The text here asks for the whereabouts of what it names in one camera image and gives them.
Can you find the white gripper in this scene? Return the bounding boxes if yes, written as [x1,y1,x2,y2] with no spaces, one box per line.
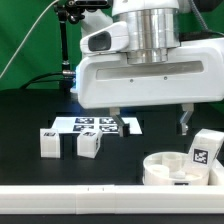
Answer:
[77,22,224,137]

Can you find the white round stool seat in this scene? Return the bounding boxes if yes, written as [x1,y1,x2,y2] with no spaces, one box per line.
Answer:
[142,152,209,186]

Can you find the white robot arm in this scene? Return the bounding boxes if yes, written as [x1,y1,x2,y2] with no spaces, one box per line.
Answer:
[76,0,224,136]

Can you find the paper sheet with markers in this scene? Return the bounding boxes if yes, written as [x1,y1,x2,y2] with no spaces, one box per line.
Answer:
[51,116,143,135]

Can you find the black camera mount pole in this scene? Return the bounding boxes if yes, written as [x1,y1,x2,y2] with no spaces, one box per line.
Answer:
[54,3,75,92]

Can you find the white right barrier rail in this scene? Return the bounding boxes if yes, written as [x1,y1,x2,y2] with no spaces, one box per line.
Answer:
[209,160,224,186]

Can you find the white barrier rail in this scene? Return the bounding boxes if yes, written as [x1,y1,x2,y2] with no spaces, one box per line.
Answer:
[209,160,224,186]
[0,185,224,215]

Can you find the white front barrier rail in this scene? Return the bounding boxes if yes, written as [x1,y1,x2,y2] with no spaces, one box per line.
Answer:
[0,185,224,215]

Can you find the black cables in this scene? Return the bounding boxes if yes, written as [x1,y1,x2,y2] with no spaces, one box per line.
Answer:
[19,71,66,90]

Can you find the black camera on mount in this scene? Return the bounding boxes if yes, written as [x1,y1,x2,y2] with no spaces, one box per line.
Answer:
[66,0,113,9]

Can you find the white cable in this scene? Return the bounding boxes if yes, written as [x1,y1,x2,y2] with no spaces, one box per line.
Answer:
[0,0,61,80]

